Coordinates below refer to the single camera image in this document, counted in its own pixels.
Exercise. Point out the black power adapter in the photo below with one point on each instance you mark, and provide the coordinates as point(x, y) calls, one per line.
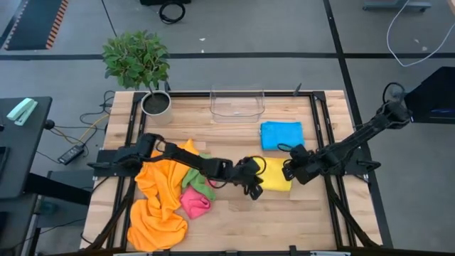
point(71, 154)

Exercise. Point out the black orange-edged floor mat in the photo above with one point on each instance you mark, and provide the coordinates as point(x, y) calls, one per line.
point(32, 25)

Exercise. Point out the pink microfiber towel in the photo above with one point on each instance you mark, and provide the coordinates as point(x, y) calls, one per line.
point(193, 204)

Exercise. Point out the blue microfiber towel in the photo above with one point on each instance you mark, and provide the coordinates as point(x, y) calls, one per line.
point(282, 135)

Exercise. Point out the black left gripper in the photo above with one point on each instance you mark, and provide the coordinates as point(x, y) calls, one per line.
point(249, 172)

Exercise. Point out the black round knob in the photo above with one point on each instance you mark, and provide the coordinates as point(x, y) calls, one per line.
point(49, 124)

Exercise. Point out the orange microfiber towel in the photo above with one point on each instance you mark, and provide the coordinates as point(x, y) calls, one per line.
point(149, 177)
point(153, 227)

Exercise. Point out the green microfiber towel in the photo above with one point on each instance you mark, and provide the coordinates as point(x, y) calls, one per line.
point(200, 185)

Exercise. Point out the clear plastic bin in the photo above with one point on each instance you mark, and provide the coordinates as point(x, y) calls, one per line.
point(236, 103)

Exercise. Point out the grey desk base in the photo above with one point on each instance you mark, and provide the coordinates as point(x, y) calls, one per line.
point(71, 177)

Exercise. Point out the black metal table frame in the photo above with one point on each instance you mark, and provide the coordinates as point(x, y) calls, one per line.
point(192, 94)

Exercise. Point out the black desk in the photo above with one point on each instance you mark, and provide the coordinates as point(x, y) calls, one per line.
point(25, 153)

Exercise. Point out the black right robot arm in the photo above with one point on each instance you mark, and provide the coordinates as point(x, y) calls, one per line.
point(355, 142)

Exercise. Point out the green leafy plant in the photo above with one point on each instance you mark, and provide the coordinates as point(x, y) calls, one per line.
point(136, 58)

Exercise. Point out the grey desk foot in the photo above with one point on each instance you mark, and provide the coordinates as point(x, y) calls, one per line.
point(391, 5)

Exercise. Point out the mint green stapler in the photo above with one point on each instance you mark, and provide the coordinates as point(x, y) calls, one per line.
point(22, 111)

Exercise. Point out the black slanted frame strut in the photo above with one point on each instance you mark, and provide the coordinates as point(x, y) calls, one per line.
point(167, 87)
point(297, 90)

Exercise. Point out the black cabinet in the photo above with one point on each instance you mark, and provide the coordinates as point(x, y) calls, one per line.
point(437, 92)

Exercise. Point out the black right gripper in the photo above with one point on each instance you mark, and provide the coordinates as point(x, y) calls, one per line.
point(305, 165)

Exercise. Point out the yellow microfiber towel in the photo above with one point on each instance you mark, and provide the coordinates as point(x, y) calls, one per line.
point(275, 174)

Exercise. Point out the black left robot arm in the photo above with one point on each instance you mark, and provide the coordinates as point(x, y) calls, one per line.
point(192, 158)

